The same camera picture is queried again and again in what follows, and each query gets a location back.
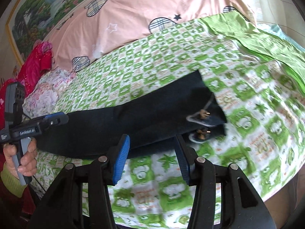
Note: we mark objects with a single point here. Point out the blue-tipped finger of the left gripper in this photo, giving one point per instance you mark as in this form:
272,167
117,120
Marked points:
57,119

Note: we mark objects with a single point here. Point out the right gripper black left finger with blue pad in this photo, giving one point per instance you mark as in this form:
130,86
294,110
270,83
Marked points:
78,197

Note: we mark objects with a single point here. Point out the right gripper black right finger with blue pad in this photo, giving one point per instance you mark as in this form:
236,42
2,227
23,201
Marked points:
224,197

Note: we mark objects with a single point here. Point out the black pants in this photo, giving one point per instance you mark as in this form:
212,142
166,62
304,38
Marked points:
180,107

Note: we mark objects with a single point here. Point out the pale floral pillow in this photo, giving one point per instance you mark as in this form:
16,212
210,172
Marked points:
48,90

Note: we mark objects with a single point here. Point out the green sleeve cuff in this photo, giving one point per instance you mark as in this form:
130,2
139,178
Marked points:
11,183

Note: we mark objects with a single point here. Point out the red floral quilt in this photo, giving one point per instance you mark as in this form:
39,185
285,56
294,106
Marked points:
36,65

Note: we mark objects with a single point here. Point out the green checkered bed sheet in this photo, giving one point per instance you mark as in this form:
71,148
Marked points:
263,135

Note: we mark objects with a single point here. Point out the pink quilt with plaid hearts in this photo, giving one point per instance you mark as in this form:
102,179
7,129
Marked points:
97,27

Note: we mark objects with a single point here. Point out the plain green cloth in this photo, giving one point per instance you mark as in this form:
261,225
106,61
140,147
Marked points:
233,25

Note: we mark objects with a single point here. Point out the landscape wall painting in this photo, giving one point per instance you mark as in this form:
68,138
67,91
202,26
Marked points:
34,20

